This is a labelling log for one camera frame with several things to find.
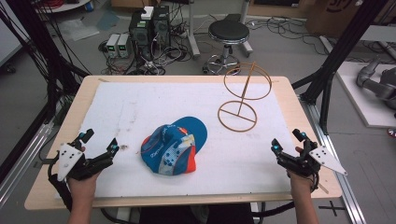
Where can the clear plastic sheet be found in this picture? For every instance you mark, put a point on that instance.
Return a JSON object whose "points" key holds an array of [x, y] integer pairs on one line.
{"points": [[77, 29]]}

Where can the aluminium rail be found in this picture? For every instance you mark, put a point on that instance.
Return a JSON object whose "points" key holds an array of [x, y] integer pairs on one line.
{"points": [[342, 183], [21, 161]]}

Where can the black computer tower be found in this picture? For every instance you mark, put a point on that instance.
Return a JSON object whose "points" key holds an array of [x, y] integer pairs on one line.
{"points": [[161, 25], [140, 34]]}

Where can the person's right hand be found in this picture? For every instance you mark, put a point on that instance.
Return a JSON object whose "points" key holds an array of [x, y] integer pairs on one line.
{"points": [[300, 186]]}

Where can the cardboard box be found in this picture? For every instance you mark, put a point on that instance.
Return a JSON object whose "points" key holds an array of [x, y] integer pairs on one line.
{"points": [[330, 15]]}

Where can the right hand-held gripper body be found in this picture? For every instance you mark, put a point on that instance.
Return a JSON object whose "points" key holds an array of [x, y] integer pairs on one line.
{"points": [[300, 165]]}

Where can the blue tape roll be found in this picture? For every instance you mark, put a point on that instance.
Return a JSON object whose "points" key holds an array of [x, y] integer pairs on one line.
{"points": [[89, 6]]}

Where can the white platform board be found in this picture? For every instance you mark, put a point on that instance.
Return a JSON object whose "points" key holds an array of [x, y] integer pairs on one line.
{"points": [[358, 99]]}

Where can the person's dark clothing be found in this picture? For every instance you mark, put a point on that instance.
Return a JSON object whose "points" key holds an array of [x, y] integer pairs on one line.
{"points": [[193, 215]]}

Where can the person's left hand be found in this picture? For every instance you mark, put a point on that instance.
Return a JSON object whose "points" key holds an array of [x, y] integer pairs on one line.
{"points": [[82, 188]]}

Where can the black metal frame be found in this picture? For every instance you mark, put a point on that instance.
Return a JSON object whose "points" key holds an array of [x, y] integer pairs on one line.
{"points": [[339, 49], [37, 46]]}

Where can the white box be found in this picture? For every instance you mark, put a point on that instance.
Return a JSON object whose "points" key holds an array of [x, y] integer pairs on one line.
{"points": [[147, 12]]}

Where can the blue and orange cap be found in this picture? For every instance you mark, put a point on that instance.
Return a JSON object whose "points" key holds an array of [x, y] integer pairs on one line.
{"points": [[171, 149]]}

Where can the white table mat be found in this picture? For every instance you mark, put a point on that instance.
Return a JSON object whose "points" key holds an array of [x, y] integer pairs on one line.
{"points": [[186, 102]]}

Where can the black tape cross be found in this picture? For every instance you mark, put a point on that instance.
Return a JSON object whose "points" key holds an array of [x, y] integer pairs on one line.
{"points": [[332, 208]]}

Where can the grey power supply unit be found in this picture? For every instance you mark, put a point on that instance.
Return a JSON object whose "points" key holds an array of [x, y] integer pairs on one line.
{"points": [[112, 45], [124, 45]]}

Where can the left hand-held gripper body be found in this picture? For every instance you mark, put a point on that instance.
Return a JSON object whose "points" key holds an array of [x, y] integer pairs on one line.
{"points": [[67, 160]]}

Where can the black round stool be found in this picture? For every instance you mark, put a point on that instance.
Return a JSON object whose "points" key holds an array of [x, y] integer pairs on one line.
{"points": [[229, 31]]}

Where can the grey metal stand leg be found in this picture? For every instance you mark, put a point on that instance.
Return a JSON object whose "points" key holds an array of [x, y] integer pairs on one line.
{"points": [[246, 31], [193, 37]]}

